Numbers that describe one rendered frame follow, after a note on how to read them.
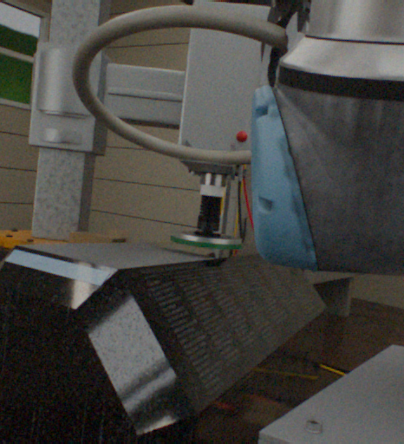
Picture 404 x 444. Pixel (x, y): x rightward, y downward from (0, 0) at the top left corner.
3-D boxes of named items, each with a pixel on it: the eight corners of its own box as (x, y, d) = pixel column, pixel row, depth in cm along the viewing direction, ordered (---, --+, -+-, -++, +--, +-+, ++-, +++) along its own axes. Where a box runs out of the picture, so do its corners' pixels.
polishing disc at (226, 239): (177, 231, 183) (178, 228, 183) (242, 240, 181) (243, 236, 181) (166, 237, 162) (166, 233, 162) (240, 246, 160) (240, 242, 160)
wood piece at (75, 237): (68, 244, 223) (69, 232, 222) (82, 243, 231) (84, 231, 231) (111, 252, 215) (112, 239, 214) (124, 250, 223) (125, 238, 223)
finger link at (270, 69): (296, 101, 87) (309, 44, 88) (264, 86, 84) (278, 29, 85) (284, 104, 89) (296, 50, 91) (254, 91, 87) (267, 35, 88)
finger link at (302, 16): (313, 28, 79) (309, -14, 84) (304, 23, 79) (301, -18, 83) (292, 50, 83) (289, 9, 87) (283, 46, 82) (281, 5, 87)
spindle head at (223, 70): (186, 164, 196) (201, 33, 193) (250, 171, 195) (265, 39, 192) (175, 158, 161) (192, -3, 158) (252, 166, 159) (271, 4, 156)
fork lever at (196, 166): (189, 175, 194) (190, 160, 194) (244, 181, 193) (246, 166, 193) (162, 159, 125) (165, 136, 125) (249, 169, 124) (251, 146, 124)
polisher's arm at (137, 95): (16, 109, 220) (21, 43, 219) (44, 120, 255) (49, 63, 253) (205, 131, 218) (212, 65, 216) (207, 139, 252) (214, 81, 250)
